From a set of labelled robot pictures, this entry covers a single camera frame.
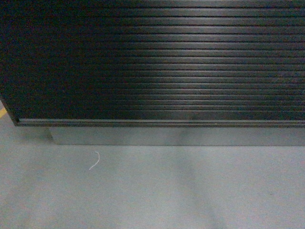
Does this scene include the white string on floor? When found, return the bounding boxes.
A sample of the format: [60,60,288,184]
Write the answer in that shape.
[89,151,101,171]

